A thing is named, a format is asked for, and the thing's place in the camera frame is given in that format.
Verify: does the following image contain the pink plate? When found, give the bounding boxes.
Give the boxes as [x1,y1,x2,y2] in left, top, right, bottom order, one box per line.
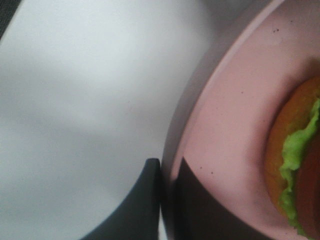
[161,0,320,240]

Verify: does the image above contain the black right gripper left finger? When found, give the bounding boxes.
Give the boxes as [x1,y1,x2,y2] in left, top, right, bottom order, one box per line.
[83,158,160,240]

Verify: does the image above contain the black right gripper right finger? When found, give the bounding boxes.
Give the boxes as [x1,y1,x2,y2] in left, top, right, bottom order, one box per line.
[174,159,269,240]

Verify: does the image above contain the toy burger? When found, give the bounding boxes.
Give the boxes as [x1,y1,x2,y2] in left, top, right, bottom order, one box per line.
[264,76,320,240]

